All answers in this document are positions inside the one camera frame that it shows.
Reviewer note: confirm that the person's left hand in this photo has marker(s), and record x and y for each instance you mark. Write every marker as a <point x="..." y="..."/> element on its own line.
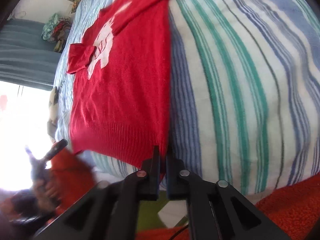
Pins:
<point x="45" y="192"/>

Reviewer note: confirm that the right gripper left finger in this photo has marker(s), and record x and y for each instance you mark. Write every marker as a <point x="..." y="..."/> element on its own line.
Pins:
<point x="109" y="212"/>

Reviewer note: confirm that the red sweater with white rabbit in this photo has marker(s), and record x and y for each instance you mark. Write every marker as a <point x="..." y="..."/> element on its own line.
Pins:
<point x="139" y="81"/>

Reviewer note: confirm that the pile of clothes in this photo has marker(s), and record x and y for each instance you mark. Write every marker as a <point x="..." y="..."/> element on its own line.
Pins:
<point x="56" y="31"/>

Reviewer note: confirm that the blue grey curtain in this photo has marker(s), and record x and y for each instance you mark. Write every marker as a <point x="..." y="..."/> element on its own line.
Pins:
<point x="27" y="59"/>

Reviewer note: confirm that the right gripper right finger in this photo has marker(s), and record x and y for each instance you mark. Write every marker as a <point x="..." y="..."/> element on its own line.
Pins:
<point x="217" y="210"/>

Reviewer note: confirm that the person's red orange clothing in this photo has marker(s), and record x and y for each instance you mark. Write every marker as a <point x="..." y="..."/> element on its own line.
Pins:
<point x="295" y="209"/>

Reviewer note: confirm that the blue green striped bedspread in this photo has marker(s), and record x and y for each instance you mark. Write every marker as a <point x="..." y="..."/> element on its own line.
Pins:
<point x="244" y="101"/>

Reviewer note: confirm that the patterned beige cushion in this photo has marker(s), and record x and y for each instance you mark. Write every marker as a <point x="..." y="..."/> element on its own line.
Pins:
<point x="53" y="113"/>

